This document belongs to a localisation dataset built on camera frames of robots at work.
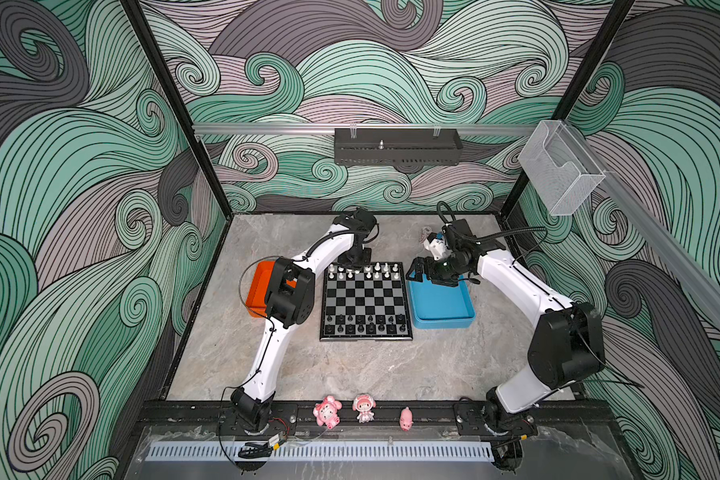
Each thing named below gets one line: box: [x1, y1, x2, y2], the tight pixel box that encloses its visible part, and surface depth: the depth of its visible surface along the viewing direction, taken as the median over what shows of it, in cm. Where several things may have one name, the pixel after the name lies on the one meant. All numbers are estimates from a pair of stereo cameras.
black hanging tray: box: [334, 128, 463, 165], surface depth 97 cm
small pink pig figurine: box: [399, 406, 414, 432], surface depth 74 cm
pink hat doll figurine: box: [352, 393, 377, 424], surface depth 74 cm
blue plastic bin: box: [407, 275, 476, 329], surface depth 94 cm
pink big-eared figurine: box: [312, 395, 342, 430], surface depth 73 cm
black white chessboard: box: [319, 262, 413, 341], surface depth 94 cm
